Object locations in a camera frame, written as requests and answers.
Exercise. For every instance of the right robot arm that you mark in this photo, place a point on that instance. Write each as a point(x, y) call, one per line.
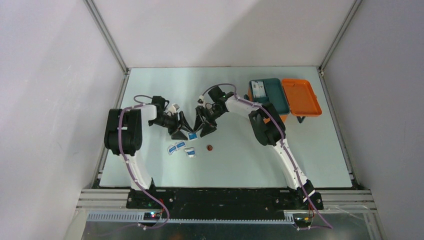
point(267, 127)

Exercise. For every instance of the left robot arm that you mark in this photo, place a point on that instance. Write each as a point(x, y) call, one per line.
point(124, 133)

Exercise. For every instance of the small red round tin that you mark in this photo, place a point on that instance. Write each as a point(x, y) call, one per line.
point(209, 148)

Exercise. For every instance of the blue white sachet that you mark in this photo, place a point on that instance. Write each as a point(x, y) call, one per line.
point(258, 89)

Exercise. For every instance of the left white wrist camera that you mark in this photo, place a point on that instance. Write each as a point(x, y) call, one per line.
point(172, 109)

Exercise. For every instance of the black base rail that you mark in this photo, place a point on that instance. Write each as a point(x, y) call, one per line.
point(180, 203)

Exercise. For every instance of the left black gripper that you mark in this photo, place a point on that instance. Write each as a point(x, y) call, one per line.
point(183, 121)

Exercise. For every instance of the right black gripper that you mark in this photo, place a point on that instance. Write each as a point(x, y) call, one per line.
point(207, 128)

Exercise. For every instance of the teal divided tray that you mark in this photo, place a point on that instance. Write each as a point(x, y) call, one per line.
point(275, 95)

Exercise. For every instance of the orange medicine kit box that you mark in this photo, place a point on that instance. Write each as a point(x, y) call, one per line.
point(301, 98)

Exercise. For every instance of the blue alcohol wipe packet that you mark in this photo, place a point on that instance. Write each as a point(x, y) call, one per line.
point(192, 136)

